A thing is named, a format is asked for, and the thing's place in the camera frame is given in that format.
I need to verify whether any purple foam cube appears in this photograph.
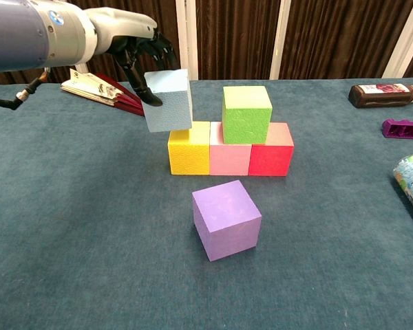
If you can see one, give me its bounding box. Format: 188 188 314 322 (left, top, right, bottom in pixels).
191 179 263 262

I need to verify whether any pink foam cube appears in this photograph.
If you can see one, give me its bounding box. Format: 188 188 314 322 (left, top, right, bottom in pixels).
209 121 252 176

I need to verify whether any dark brown curtain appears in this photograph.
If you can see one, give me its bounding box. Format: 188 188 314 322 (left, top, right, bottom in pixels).
0 0 413 87

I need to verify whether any green foam cube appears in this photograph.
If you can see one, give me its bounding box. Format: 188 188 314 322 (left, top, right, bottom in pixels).
222 85 274 145

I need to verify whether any light blue foam cube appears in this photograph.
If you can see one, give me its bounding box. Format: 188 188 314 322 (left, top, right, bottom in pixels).
142 68 193 133

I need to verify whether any purple plastic block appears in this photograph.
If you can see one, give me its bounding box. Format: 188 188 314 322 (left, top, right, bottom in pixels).
381 118 413 140

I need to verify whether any brown bottle with white cap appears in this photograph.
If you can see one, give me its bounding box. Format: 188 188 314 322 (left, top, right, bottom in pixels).
348 83 413 109

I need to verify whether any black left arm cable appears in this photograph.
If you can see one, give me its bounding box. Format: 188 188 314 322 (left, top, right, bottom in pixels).
0 67 51 111

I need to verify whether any yellow foam cube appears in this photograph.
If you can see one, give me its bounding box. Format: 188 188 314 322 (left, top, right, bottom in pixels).
167 120 213 176

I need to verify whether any red and white folding fan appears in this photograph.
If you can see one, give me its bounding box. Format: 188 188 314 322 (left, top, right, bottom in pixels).
60 68 149 118

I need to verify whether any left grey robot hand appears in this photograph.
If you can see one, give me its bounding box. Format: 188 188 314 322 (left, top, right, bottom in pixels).
84 7 178 107

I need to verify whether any red foam cube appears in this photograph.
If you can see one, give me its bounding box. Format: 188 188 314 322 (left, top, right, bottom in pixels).
247 122 295 177

